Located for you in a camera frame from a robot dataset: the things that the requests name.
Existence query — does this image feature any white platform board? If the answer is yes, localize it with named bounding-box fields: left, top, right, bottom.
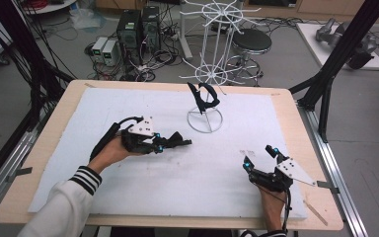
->
left=295, top=22, right=379, bottom=71

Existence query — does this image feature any white metal table leg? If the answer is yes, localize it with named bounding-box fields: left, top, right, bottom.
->
left=177, top=4, right=211, bottom=61

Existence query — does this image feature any black computer tower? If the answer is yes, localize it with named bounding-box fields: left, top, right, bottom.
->
left=141, top=5, right=162, bottom=53
left=116, top=9, right=143, bottom=65

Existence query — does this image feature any person's left hand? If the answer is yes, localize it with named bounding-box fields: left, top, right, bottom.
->
left=87, top=135, right=136, bottom=175

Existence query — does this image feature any person's right hand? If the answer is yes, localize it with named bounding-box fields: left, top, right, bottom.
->
left=259, top=187, right=287, bottom=231

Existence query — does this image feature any aluminium rail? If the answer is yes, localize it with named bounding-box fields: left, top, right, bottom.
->
left=0, top=129, right=39, bottom=216
left=297, top=102, right=370, bottom=237

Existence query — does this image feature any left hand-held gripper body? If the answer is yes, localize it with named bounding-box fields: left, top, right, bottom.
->
left=120, top=116, right=159, bottom=156

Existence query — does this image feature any light wooden table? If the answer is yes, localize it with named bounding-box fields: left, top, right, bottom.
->
left=0, top=79, right=344, bottom=231

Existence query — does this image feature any black frame with cables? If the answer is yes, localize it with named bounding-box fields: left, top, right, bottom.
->
left=0, top=0, right=77, bottom=196

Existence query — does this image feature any round white table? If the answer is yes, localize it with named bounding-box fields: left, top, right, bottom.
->
left=21, top=0, right=78, bottom=16

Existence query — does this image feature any thin wooden stick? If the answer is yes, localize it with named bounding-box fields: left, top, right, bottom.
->
left=302, top=198, right=329, bottom=227

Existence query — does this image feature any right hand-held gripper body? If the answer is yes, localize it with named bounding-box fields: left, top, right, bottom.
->
left=248, top=157, right=318, bottom=194

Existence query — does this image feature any tangle of floor cables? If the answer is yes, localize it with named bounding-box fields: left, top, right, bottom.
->
left=84, top=42, right=186, bottom=83

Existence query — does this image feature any clear plastic bag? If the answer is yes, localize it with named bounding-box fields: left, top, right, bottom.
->
left=69, top=8, right=107, bottom=31

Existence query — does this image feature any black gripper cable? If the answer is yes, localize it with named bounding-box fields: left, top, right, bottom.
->
left=281, top=187, right=293, bottom=236
left=89, top=116, right=145, bottom=162

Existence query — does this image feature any white wire display rack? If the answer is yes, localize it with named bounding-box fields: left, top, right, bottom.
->
left=178, top=0, right=265, bottom=134

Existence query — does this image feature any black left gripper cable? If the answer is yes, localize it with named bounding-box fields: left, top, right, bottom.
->
left=89, top=116, right=145, bottom=162

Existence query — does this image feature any black metal frame strut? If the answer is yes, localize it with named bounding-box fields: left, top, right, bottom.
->
left=289, top=0, right=379, bottom=143

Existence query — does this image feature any grey metal clip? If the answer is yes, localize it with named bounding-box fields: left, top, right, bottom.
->
left=5, top=167, right=34, bottom=183
left=316, top=180, right=341, bottom=196

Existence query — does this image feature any grey power supply unit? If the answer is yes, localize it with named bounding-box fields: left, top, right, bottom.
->
left=102, top=39, right=120, bottom=67
left=91, top=37, right=109, bottom=63

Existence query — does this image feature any black round stool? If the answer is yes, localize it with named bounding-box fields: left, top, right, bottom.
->
left=225, top=28, right=273, bottom=87

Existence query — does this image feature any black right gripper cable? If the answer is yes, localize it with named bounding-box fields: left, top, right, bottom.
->
left=281, top=187, right=293, bottom=236

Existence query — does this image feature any white foam mat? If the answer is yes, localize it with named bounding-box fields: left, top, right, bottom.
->
left=28, top=87, right=309, bottom=221

